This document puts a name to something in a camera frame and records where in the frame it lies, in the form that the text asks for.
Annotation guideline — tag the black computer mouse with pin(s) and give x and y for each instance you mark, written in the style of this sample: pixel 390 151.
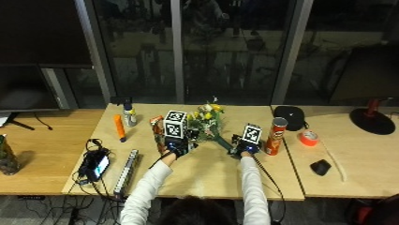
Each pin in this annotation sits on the black computer mouse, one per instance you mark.
pixel 321 167

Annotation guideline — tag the orange marker pen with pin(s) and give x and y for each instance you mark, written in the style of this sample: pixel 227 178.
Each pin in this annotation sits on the orange marker pen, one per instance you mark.
pixel 120 127

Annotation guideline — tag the marker cube on left glove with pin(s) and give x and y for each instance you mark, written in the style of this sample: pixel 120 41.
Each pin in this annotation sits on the marker cube on left glove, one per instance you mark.
pixel 175 124

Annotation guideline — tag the spray bottle with black trigger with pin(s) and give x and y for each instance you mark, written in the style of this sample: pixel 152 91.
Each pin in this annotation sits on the spray bottle with black trigger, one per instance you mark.
pixel 130 114

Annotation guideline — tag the the person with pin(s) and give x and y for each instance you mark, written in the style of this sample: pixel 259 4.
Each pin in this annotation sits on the the person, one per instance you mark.
pixel 195 211

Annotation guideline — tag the marker cube on right glove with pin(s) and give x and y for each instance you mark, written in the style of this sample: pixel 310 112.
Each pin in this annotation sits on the marker cube on right glove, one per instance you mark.
pixel 252 133

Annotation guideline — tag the flower bouquet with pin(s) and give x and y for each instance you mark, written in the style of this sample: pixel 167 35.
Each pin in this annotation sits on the flower bouquet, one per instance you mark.
pixel 208 122

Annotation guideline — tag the orange snack packet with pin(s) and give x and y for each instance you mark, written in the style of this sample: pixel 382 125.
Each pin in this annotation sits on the orange snack packet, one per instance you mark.
pixel 158 131

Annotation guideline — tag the long power strip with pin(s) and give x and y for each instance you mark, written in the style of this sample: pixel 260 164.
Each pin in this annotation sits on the long power strip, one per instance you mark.
pixel 127 172

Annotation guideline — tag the black lamp base with red pole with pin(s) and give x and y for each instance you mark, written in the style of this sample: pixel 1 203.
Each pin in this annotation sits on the black lamp base with red pole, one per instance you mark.
pixel 373 120

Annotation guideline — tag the dark glass jar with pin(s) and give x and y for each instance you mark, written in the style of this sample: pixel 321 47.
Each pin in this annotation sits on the dark glass jar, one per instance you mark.
pixel 7 156

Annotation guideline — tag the person's left hand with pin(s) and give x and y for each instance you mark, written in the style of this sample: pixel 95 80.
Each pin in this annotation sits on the person's left hand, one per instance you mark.
pixel 177 147

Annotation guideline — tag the marker cube on glove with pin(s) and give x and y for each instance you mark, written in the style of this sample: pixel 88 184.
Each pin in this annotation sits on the marker cube on glove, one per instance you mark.
pixel 175 124
pixel 252 133

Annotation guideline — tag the red chips can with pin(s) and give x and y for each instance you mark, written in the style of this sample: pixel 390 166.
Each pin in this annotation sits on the red chips can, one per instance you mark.
pixel 276 136

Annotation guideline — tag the person's right hand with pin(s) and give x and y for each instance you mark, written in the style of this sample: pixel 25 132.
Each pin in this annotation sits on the person's right hand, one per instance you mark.
pixel 244 146

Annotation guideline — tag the orange tape roll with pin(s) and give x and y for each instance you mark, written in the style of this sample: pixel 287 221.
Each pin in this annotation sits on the orange tape roll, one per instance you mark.
pixel 309 138

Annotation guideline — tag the black pouch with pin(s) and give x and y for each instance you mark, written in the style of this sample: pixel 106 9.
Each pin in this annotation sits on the black pouch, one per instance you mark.
pixel 291 116

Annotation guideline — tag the black device with lit screen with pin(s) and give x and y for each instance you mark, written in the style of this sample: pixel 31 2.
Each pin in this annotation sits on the black device with lit screen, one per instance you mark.
pixel 96 163

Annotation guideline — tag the red and black chair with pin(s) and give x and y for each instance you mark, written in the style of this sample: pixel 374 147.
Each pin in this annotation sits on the red and black chair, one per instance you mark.
pixel 374 211

